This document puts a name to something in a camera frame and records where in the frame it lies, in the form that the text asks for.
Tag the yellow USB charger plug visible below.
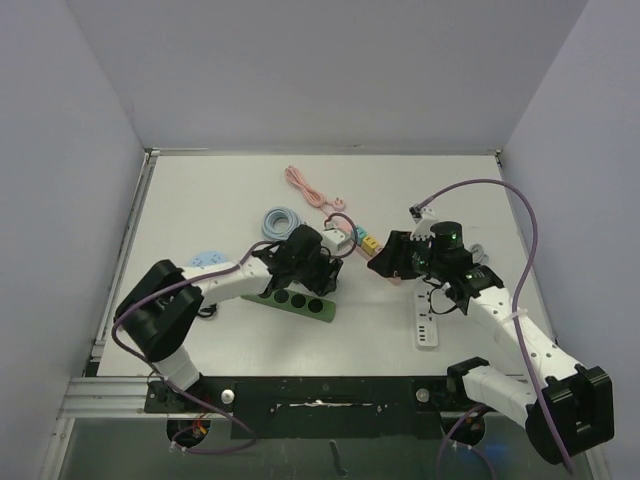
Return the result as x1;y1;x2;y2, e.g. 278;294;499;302
361;235;379;255

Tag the teal USB charger plug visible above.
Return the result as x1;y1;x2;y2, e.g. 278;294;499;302
355;226;367;245

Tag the green power strip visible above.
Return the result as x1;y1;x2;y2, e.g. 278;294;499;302
242;289;337;323

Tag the white power strip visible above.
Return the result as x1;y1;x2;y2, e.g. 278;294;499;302
413;288;439;349

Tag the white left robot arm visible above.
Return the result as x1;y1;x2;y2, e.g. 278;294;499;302
112;225;343;411

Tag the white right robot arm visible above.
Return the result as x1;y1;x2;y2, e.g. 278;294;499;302
368;221;615;464

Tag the pink power strip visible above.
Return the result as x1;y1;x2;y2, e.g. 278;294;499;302
331;217;382;261

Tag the round blue power socket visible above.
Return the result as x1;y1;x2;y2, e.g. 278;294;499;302
188;250;228;268

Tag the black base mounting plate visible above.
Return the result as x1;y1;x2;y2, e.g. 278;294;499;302
144;376;473;440

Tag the light blue coiled cable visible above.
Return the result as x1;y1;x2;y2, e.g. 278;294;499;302
262;206;302;241

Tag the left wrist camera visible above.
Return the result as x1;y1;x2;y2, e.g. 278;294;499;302
321;228;351;256

